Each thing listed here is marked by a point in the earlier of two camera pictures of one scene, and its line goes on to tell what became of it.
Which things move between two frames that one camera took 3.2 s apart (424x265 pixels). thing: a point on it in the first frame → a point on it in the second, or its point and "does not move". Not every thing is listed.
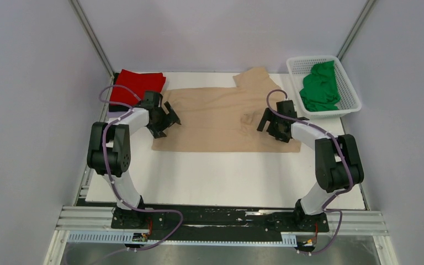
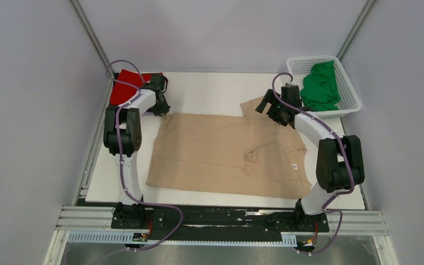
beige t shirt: (222, 119) → (251, 155)
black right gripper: (268, 116) → (269, 97)
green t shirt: (320, 91) does not move
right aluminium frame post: (366, 9) does not move
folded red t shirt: (137, 83) does not move
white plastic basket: (298, 67) does not move
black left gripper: (170, 119) → (164, 110)
